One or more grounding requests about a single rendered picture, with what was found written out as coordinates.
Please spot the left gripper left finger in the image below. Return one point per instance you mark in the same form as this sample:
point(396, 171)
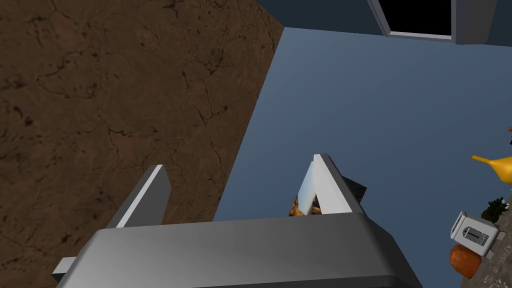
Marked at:
point(144, 196)

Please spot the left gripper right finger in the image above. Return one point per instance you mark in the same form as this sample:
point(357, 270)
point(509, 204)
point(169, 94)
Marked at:
point(334, 192)

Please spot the dark grey block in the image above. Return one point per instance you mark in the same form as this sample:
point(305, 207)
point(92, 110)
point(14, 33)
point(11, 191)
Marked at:
point(356, 190)

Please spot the pale blue and brown box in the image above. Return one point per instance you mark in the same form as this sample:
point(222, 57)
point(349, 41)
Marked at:
point(306, 194)

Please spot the white toaster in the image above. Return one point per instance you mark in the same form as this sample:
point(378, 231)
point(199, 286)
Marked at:
point(474, 234)

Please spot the orange round loaf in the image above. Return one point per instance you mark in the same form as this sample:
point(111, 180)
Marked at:
point(464, 260)

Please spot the dark green pineapple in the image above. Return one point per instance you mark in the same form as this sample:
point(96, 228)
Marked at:
point(495, 210)

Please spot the yellow watering can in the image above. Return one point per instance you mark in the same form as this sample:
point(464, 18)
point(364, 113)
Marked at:
point(500, 166)

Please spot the window with grey frame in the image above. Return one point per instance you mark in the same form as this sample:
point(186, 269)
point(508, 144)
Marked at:
point(420, 16)

